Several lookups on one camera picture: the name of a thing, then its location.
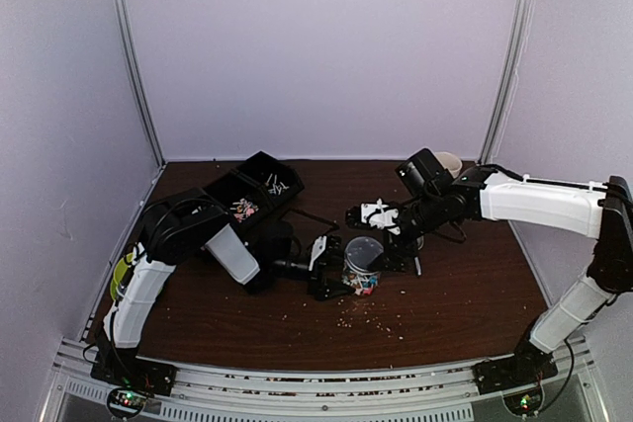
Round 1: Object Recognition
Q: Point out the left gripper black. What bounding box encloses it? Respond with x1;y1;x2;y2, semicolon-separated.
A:
272;250;357;302

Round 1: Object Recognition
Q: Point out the round metal jar lid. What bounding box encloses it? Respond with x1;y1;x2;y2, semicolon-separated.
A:
344;236;384;274

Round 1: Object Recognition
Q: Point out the metal scoop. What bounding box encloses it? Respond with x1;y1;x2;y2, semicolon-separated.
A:
413;236;424;278

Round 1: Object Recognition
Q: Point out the black three-compartment candy tray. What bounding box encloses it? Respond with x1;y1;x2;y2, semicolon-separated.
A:
203;151;304;234

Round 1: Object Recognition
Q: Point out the clear plastic jar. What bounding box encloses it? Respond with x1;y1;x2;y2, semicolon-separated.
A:
341;270;381;295

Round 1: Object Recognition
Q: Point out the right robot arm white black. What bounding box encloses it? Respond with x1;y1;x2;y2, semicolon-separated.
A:
345;148;632;384

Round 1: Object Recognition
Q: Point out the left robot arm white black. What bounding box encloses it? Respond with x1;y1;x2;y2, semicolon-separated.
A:
102;188;355;386

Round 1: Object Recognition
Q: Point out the ceramic mug coral pattern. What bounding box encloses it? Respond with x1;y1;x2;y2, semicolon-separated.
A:
435;151;463;179

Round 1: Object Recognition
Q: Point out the green bowl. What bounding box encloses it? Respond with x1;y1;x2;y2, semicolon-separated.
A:
111;252;135;290

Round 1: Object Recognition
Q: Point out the green plate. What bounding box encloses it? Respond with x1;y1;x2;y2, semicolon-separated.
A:
110;266;133;302

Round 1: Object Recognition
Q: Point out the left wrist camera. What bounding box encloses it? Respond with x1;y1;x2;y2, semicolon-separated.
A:
309;235;327;272

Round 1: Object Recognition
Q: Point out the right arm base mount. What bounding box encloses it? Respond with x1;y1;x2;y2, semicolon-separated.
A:
472;339;558;394

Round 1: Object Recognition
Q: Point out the right aluminium frame post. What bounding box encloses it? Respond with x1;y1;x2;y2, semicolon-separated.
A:
478;0;534;163

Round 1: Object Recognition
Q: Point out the aluminium frame post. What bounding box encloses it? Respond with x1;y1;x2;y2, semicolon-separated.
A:
102;0;167;166
478;0;534;163

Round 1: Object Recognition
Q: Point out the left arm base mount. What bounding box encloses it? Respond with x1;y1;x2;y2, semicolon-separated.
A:
90;332;177;396

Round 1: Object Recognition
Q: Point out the left aluminium frame post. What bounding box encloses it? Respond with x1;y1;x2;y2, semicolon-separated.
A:
102;0;167;166

